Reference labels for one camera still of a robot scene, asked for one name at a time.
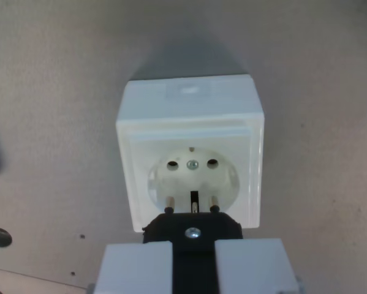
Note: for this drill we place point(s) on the white printed gripper finger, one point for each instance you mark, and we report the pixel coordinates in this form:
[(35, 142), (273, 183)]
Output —
[(253, 266), (137, 269)]

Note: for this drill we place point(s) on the black two-pin power plug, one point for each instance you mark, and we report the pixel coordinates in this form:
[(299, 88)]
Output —
[(194, 269)]

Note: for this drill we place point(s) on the white wall socket box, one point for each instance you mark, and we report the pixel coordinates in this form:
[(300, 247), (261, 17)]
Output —
[(189, 122)]

